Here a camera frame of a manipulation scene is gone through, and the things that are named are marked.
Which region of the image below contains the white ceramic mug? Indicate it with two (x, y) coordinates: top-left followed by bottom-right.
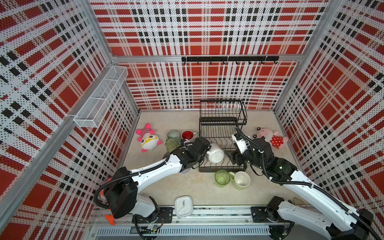
(207, 143), (225, 164)

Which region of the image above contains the green transparent glass mug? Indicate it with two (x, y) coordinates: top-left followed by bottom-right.
(215, 169), (231, 188)

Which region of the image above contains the lilac plastic cup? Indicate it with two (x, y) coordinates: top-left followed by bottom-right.
(180, 168), (192, 174)

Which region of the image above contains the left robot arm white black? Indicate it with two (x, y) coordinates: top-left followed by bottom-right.
(93, 137), (211, 223)

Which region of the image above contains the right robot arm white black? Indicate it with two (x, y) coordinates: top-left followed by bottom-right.
(231, 132), (381, 240)

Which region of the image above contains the white mug red inside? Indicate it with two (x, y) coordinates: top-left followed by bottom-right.
(181, 130), (198, 142)

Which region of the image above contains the pink pig plush red dress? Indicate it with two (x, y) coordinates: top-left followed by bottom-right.
(253, 128), (289, 149)

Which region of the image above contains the light green ceramic mug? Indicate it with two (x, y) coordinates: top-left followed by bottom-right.
(229, 171), (251, 190)

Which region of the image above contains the tall green glass cup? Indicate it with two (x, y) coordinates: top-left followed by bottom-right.
(165, 138), (180, 153)

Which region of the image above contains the ribbed grey-green cup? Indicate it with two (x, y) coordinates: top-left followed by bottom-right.
(167, 130), (182, 142)

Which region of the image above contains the pink white owl plush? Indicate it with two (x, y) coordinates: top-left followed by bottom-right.
(136, 123), (163, 153)

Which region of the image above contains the white square alarm clock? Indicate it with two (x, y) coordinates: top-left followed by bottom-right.
(175, 196), (194, 219)

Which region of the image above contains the beige rubber band loop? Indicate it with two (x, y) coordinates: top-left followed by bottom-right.
(293, 197), (308, 209)

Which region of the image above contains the red monster plush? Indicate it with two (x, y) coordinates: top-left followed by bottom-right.
(100, 190), (115, 226)

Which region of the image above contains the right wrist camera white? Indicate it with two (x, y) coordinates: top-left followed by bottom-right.
(232, 133), (250, 154)

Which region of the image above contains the black wire dish rack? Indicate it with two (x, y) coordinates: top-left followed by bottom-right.
(199, 99), (248, 173)

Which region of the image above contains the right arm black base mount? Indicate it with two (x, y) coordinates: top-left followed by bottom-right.
(251, 206), (291, 224)

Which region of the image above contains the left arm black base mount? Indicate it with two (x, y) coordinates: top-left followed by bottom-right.
(132, 207), (174, 224)

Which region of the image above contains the black wall hook rail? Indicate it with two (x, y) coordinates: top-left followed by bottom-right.
(181, 56), (280, 63)

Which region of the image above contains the white wire wall basket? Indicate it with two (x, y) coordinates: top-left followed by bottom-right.
(74, 66), (128, 128)

